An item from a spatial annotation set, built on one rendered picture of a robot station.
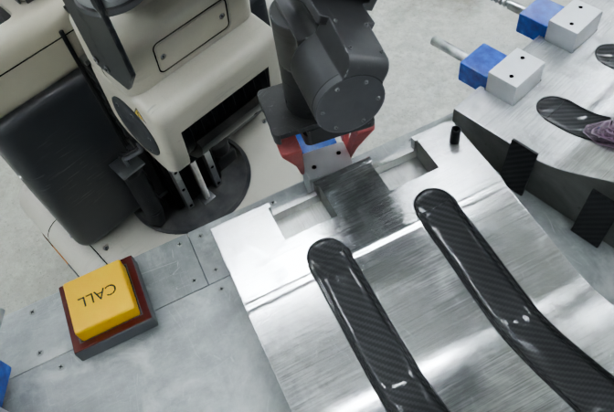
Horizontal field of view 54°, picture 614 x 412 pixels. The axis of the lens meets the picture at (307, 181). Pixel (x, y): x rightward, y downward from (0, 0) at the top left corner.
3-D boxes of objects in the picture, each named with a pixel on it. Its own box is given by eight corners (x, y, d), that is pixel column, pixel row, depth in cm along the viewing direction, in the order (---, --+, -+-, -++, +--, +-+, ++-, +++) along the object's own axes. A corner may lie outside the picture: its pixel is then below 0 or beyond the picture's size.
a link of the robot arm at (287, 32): (322, -32, 50) (258, -12, 50) (354, 15, 46) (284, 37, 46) (328, 33, 56) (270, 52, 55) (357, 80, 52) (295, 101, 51)
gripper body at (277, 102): (378, 118, 58) (377, 58, 52) (277, 150, 56) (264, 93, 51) (354, 74, 61) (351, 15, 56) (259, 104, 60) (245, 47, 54)
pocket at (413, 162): (367, 179, 61) (365, 156, 58) (412, 158, 62) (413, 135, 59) (389, 212, 59) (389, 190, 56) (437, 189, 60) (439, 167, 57)
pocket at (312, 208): (270, 223, 60) (265, 203, 57) (319, 201, 60) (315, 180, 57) (290, 259, 57) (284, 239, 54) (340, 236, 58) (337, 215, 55)
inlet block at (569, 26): (474, 22, 77) (480, -14, 72) (499, 2, 78) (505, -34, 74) (566, 69, 70) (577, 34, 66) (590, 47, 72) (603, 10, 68)
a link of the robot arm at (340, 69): (389, -71, 49) (296, -95, 44) (460, 8, 42) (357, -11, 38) (333, 50, 56) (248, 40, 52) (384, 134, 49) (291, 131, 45)
